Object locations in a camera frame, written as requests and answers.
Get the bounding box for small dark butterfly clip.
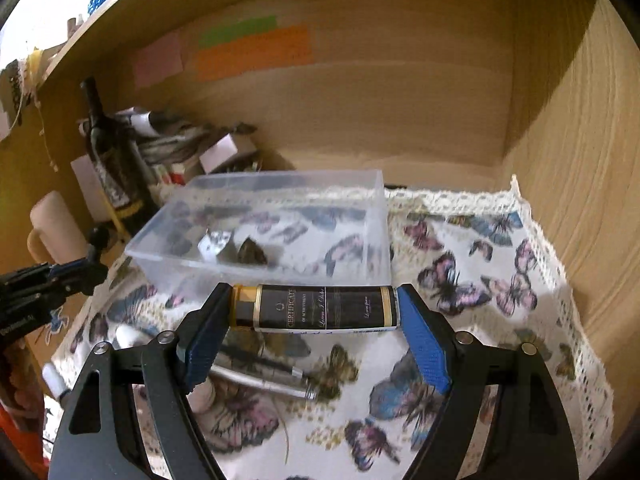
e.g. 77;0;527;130
217;237;268;266

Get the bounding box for black gold cosmetic tube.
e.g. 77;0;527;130
229;285;399;334

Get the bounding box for blue turtle sticker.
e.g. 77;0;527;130
44;307;70;346

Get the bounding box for cream pillar candle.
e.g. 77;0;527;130
27;191;88;263

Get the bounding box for handwritten white note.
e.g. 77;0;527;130
70;154;111;223

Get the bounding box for dark wine bottle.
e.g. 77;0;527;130
80;77;157;236

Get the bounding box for stack of papers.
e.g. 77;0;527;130
113;106;213;185

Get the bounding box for butterfly print lace cloth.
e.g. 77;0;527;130
52;186;613;479

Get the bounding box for silver metal pen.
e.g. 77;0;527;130
209;364;318;401

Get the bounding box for white small box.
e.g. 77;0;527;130
198;133;257;174

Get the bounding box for black slim pen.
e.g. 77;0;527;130
220;344;306;378

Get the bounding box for pink sticky note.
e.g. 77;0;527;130
132;32;183;89

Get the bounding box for clear plastic storage box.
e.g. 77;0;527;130
125;170;392;299

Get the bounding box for green sticky note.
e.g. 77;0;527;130
198;15;278;49

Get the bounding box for orange sticky note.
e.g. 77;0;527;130
194;25;314;81

